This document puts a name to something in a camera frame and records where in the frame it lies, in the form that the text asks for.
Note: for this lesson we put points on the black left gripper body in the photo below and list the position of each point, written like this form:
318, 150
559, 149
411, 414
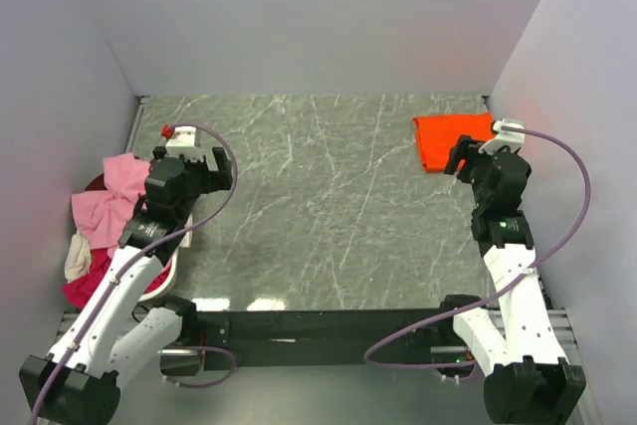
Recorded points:
213, 172

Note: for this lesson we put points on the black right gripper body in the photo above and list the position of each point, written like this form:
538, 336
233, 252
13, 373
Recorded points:
468, 152

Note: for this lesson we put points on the pink t shirt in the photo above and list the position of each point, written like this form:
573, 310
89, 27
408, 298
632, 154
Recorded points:
101, 215

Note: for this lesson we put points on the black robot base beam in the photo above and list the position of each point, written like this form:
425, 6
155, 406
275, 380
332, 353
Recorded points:
288, 338

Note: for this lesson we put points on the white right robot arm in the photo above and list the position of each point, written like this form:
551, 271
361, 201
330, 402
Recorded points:
528, 379

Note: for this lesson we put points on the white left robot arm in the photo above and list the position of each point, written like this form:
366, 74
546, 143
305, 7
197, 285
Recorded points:
82, 377

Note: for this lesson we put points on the white laundry basket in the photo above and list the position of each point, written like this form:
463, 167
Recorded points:
162, 284

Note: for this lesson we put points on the folded orange t shirt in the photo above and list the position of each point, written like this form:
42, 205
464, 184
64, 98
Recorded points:
435, 135

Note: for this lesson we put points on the dark red t shirt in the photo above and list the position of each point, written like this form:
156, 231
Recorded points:
97, 184

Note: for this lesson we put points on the magenta t shirt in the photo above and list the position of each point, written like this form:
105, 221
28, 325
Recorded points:
79, 292

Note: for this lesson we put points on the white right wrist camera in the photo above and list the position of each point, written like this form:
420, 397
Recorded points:
509, 136

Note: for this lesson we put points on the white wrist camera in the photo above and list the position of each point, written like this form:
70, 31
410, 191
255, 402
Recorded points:
509, 136
183, 141

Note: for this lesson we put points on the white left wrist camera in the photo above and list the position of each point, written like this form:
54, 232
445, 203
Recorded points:
183, 141

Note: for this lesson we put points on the aluminium rail frame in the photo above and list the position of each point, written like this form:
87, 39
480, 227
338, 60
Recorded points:
560, 325

